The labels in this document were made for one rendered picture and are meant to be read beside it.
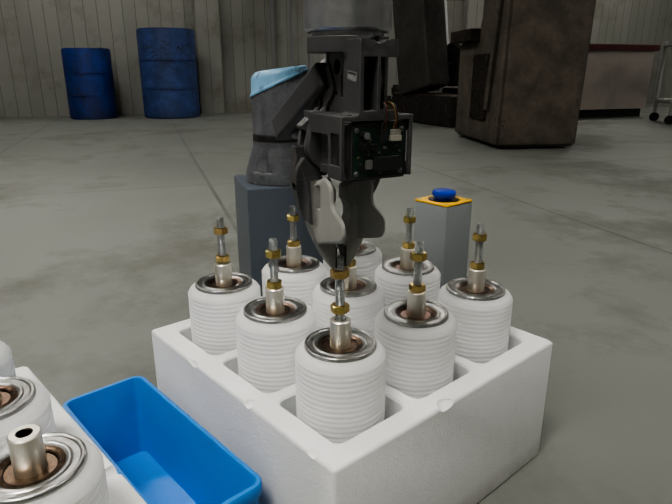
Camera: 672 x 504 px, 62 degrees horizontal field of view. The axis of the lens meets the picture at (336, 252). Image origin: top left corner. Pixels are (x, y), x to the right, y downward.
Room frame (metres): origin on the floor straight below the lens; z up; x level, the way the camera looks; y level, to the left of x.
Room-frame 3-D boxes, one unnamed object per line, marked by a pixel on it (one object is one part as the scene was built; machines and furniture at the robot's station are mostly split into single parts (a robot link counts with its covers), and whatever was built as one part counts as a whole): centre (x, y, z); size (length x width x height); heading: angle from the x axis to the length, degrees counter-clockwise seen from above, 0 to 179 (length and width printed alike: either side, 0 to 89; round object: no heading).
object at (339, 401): (0.53, -0.01, 0.16); 0.10 x 0.10 x 0.18
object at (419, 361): (0.61, -0.09, 0.16); 0.10 x 0.10 x 0.18
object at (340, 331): (0.53, 0.00, 0.26); 0.02 x 0.02 x 0.03
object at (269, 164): (1.20, 0.12, 0.35); 0.15 x 0.15 x 0.10
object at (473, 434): (0.70, -0.02, 0.09); 0.39 x 0.39 x 0.18; 41
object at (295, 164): (0.52, 0.02, 0.43); 0.05 x 0.02 x 0.09; 119
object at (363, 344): (0.53, 0.00, 0.25); 0.08 x 0.08 x 0.01
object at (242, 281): (0.71, 0.15, 0.25); 0.08 x 0.08 x 0.01
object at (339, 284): (0.53, 0.00, 0.31); 0.01 x 0.01 x 0.08
